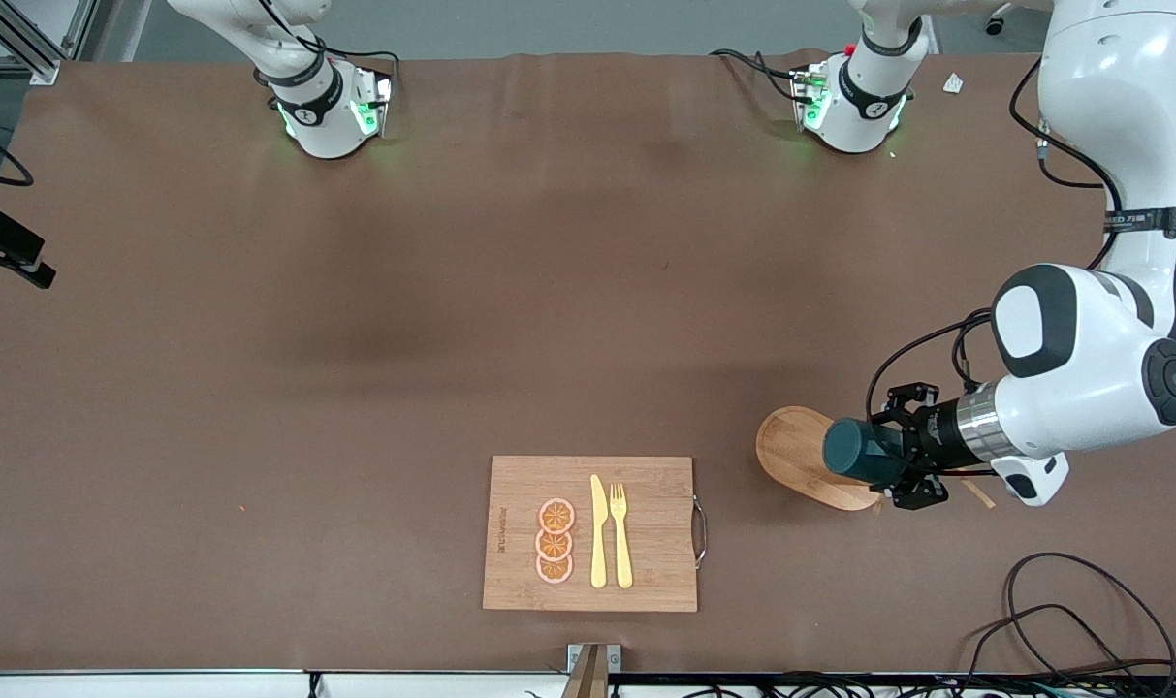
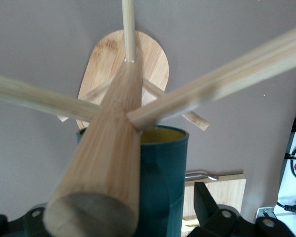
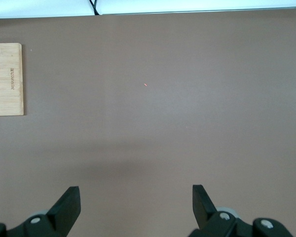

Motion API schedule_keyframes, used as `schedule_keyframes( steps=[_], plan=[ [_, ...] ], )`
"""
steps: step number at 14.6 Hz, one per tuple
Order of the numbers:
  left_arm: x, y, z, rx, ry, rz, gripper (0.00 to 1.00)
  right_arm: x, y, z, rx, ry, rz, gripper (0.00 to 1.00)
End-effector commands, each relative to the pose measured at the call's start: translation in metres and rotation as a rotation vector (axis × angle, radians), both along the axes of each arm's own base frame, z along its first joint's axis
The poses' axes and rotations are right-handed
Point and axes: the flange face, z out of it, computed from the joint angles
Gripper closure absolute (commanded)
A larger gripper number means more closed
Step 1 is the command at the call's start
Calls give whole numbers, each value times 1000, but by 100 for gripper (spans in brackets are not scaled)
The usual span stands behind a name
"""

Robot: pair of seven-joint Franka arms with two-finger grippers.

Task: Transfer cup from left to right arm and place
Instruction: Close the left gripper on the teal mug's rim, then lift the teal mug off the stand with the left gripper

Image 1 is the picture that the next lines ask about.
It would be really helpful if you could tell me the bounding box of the aluminium frame profile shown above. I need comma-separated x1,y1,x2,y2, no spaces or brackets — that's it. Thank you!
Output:
0,0,99,86

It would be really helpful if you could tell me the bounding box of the dark teal cup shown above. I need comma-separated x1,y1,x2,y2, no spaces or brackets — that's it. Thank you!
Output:
823,417,910,489

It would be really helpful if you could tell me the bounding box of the wooden mug tree stand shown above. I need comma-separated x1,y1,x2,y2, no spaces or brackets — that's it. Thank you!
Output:
755,406,998,512

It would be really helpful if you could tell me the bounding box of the black looped cable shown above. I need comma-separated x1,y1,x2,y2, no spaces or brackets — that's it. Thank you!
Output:
966,552,1176,694

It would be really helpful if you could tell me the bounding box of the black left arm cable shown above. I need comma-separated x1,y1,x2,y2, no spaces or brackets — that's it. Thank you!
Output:
867,58,1127,428

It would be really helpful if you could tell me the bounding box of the yellow plastic knife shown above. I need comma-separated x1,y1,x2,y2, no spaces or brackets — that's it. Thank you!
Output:
589,474,609,589

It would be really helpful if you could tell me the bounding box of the bamboo cutting board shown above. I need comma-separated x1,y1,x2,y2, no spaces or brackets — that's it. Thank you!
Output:
482,456,698,613

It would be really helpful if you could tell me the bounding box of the black base cable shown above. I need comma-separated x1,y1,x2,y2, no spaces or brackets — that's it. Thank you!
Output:
258,0,401,77
710,47,811,103

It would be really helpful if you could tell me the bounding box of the yellow plastic fork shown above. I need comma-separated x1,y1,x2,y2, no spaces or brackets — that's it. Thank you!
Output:
610,483,634,589

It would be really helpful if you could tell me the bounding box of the brown table cover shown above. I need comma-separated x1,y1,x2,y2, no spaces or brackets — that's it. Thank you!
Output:
0,48,1176,675

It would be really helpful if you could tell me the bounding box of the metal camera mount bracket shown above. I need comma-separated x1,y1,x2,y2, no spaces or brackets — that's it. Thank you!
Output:
560,643,623,698

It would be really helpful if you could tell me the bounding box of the white table edge rail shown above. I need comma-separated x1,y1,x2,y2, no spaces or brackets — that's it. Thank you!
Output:
0,669,569,698

